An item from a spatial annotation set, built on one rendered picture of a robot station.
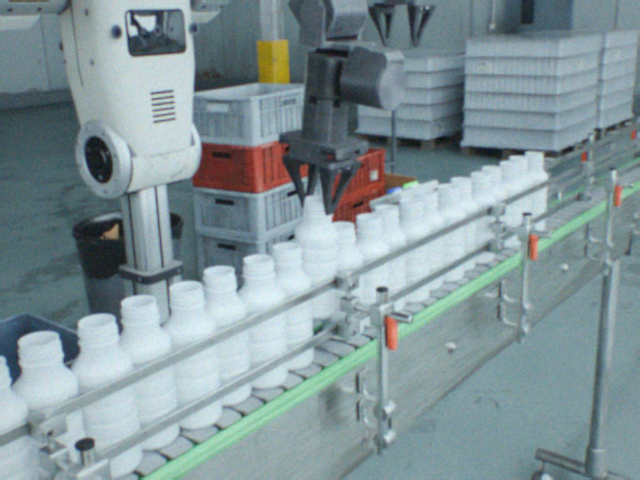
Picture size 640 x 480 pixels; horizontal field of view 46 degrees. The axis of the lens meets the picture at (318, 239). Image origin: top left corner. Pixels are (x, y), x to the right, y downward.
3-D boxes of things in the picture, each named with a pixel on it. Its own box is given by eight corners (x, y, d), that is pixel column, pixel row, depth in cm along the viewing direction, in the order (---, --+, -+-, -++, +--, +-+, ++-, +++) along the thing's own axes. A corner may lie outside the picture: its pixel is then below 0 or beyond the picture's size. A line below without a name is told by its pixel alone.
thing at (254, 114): (254, 147, 337) (252, 97, 330) (185, 141, 357) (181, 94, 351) (324, 128, 386) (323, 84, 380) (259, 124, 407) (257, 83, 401)
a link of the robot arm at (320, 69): (325, 42, 96) (297, 45, 92) (370, 50, 92) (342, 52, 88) (322, 96, 98) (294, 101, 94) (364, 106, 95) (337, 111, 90)
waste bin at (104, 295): (133, 398, 300) (116, 246, 281) (68, 369, 327) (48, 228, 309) (216, 357, 334) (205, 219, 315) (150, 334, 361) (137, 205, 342)
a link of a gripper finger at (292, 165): (318, 222, 96) (324, 151, 92) (276, 208, 100) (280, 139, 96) (350, 211, 101) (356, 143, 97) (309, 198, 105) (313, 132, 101)
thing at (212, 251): (260, 286, 356) (258, 241, 350) (195, 273, 377) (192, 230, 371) (328, 251, 405) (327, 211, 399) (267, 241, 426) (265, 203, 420)
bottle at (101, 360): (142, 446, 83) (127, 306, 78) (144, 476, 77) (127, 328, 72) (85, 455, 81) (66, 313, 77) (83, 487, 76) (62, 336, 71)
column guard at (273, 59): (276, 118, 1104) (273, 41, 1072) (257, 116, 1127) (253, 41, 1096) (294, 115, 1133) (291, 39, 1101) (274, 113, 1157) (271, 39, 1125)
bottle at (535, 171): (548, 229, 159) (553, 151, 155) (539, 236, 154) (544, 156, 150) (520, 225, 162) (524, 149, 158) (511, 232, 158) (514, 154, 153)
